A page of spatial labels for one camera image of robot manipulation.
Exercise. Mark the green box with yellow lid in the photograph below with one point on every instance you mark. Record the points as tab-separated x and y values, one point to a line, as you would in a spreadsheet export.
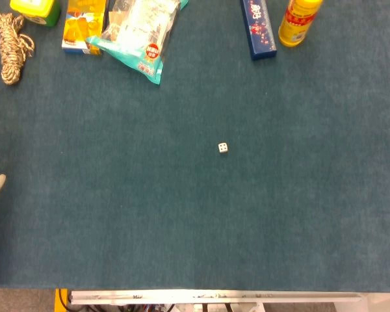
39	11

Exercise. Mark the small white die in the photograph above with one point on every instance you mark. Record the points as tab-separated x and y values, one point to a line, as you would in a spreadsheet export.
223	148

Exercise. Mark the teal plastic snack bag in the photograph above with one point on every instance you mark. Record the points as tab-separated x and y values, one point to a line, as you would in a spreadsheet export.
143	35

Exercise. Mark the yellow frame bracket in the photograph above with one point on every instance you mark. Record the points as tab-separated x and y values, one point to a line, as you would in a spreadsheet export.
59	300

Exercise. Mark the aluminium frame rail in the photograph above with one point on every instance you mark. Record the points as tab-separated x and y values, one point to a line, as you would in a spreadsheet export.
214	297

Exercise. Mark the blue-green felt table mat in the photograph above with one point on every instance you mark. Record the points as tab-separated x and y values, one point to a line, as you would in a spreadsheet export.
195	182

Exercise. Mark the yellow bottle with red label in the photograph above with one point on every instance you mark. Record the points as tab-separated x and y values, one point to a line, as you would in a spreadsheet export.
297	22

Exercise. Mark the orange and blue carton box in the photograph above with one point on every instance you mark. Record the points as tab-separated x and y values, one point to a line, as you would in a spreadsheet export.
81	27

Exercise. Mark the long dark blue box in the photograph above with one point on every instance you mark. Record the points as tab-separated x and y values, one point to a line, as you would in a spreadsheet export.
258	29

